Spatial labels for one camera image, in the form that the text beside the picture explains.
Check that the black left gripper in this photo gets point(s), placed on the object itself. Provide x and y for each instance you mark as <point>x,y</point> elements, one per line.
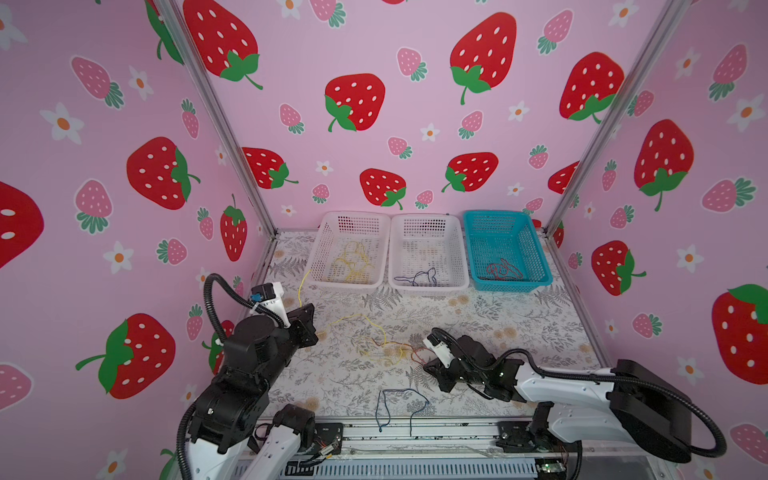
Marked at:
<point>302,326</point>

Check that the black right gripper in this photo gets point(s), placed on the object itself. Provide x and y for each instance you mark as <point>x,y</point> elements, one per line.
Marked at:
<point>437,371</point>

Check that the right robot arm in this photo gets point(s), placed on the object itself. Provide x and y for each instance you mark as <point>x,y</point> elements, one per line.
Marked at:
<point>627,403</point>

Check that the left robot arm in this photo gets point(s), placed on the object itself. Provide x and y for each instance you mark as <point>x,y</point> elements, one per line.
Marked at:
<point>220,424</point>

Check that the white plastic basket left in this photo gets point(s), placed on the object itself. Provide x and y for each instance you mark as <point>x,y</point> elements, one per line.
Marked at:
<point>349,252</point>

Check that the white plastic basket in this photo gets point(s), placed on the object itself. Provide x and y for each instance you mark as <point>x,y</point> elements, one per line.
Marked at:
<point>427,255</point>
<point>349,252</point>

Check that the white plastic basket middle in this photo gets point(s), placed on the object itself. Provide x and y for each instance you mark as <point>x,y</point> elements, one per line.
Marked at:
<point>427,255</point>

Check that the teal plastic basket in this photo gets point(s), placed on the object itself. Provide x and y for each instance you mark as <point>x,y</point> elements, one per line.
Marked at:
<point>504,251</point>

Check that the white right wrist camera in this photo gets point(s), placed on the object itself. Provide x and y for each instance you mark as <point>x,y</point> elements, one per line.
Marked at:
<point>436,343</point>

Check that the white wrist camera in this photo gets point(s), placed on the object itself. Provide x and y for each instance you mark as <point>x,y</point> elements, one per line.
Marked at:
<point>436,343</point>
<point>268,296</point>

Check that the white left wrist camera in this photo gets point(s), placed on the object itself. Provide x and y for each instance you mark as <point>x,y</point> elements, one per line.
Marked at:
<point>268,296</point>

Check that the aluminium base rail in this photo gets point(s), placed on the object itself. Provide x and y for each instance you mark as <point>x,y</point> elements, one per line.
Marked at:
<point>437,448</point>

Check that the aluminium frame post right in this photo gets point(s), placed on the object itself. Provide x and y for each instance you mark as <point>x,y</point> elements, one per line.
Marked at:
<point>660,34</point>

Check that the aluminium frame post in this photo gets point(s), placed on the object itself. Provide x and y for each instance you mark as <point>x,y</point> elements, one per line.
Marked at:
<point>660,34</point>
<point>181,35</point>

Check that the aluminium frame post left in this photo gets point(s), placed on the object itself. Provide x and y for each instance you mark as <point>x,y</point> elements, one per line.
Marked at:
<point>181,35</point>

